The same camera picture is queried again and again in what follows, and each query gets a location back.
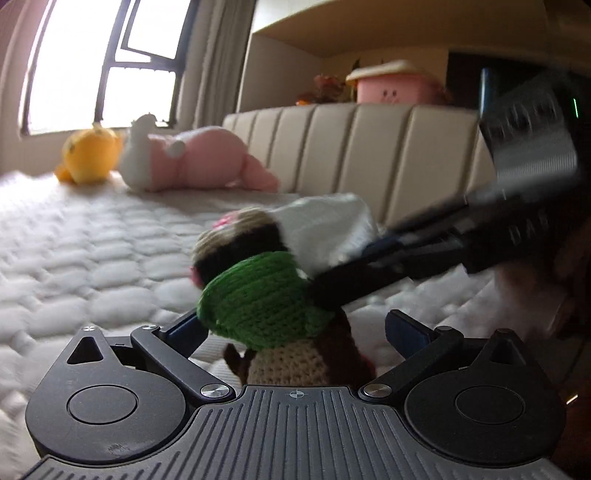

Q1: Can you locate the crochet plant pot toy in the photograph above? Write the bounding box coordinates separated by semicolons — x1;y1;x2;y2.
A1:
191;208;376;390

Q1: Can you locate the white paper towel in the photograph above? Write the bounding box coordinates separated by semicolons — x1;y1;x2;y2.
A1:
270;193;381;277

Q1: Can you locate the person's hand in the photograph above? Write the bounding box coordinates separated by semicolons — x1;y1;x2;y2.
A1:
495;264;578;340

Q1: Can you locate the beige padded headboard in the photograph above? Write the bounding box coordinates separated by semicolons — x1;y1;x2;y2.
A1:
222;103;495;226

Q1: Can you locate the white quilted mattress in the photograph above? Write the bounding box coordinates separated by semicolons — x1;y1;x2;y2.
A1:
0;170;555;480

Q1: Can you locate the pink storage box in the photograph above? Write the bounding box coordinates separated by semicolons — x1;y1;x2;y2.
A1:
346;60;451;105

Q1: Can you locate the artificial flower plant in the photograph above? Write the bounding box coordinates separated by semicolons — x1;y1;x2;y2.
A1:
295;74;356;106

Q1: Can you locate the pink white plush rabbit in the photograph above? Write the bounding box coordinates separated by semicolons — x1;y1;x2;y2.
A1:
117;114;280;193

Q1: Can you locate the yellow plush toy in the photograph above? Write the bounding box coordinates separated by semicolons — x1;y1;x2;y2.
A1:
54;122;123;185

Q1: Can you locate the beige curtain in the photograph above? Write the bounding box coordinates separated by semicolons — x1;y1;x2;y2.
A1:
175;0;256;131

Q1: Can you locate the black framed window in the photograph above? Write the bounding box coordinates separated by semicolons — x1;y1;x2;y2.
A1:
20;1;199;136

